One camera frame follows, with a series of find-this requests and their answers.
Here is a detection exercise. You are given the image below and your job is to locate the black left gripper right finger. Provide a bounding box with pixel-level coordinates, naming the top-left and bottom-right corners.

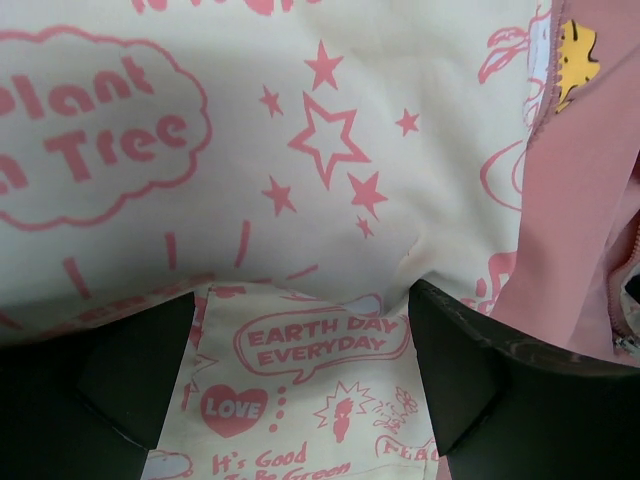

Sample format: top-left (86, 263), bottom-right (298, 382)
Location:
top-left (409, 281), bottom-right (639, 480)

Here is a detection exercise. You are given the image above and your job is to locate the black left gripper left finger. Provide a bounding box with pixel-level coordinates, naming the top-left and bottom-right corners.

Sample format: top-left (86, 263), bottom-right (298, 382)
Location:
top-left (1, 294), bottom-right (195, 479)

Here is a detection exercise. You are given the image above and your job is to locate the pink cream printed hooded jacket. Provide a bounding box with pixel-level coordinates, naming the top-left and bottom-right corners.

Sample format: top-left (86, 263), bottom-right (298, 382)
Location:
top-left (1, 1), bottom-right (639, 479)

